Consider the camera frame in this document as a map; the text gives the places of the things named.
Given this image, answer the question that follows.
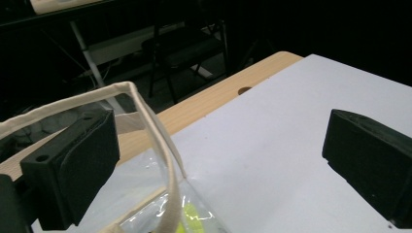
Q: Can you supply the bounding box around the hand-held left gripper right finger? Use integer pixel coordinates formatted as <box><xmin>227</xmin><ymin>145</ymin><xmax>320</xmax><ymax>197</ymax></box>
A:
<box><xmin>322</xmin><ymin>109</ymin><xmax>412</xmax><ymax>229</ymax></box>

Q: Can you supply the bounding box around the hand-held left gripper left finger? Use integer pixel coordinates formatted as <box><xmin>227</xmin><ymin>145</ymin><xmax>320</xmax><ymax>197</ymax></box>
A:
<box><xmin>19</xmin><ymin>108</ymin><xmax>120</xmax><ymax>231</ymax></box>

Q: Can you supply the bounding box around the transparent bag with beige trim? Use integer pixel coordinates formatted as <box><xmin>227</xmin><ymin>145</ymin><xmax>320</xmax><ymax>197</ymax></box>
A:
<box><xmin>0</xmin><ymin>81</ymin><xmax>231</xmax><ymax>233</ymax></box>

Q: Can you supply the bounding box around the yellow shuttlecock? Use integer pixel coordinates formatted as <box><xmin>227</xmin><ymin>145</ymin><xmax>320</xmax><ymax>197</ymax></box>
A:
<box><xmin>176</xmin><ymin>202</ymin><xmax>208</xmax><ymax>233</ymax></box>

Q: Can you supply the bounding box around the white table sheet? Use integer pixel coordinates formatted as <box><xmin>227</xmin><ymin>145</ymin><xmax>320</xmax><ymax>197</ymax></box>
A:
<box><xmin>30</xmin><ymin>53</ymin><xmax>412</xmax><ymax>233</ymax></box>

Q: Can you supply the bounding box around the black folding chair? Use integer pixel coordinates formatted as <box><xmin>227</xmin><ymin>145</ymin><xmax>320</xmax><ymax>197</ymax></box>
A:
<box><xmin>141</xmin><ymin>17</ymin><xmax>230</xmax><ymax>105</ymax></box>

